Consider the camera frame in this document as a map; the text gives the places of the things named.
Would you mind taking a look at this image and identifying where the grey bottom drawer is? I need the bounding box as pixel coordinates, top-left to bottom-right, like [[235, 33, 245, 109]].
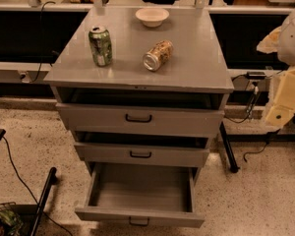
[[75, 163, 205, 228]]

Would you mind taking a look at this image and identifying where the grey drawer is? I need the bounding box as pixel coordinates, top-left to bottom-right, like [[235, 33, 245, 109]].
[[55, 88, 225, 138], [75, 132, 209, 167], [75, 163, 205, 228]]

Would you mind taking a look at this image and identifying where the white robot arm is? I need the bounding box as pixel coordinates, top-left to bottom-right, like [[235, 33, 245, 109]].
[[257, 9, 295, 128]]

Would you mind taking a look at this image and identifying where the grey drawer cabinet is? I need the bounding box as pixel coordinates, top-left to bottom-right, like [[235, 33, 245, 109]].
[[43, 6, 235, 182]]

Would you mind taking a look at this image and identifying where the grey middle drawer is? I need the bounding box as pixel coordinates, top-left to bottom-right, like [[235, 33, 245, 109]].
[[75, 132, 209, 167]]

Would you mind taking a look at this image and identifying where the grey top drawer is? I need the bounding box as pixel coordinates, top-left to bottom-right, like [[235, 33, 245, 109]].
[[55, 88, 225, 138]]

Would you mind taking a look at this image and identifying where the black power adapter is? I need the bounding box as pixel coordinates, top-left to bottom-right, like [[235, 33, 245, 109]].
[[245, 71, 266, 80]]

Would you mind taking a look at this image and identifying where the black table leg right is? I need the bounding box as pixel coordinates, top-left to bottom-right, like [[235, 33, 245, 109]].
[[219, 123, 240, 173]]

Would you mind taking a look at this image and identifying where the white bowl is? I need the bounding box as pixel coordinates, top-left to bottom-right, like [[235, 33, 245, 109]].
[[136, 8, 169, 28]]

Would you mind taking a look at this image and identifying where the green soda can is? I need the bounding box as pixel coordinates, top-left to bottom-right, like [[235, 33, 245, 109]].
[[88, 26, 112, 67]]

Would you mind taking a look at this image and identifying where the black stand leg left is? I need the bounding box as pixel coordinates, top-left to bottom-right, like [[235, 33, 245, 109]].
[[28, 167, 57, 236]]

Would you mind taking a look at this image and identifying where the black floor cable right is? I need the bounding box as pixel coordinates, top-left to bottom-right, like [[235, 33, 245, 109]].
[[242, 128, 281, 163]]

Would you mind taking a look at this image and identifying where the black floor cable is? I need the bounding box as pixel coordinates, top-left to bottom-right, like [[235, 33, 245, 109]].
[[242, 128, 281, 163], [1, 135, 74, 236]]

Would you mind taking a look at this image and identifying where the black cable on wall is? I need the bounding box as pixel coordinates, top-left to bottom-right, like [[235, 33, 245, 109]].
[[29, 0, 57, 84]]

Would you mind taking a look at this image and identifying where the black floor cable left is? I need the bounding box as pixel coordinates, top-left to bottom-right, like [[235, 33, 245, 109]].
[[1, 135, 74, 236]]

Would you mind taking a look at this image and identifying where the wire basket with items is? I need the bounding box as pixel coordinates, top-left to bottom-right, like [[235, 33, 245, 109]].
[[0, 203, 24, 236]]

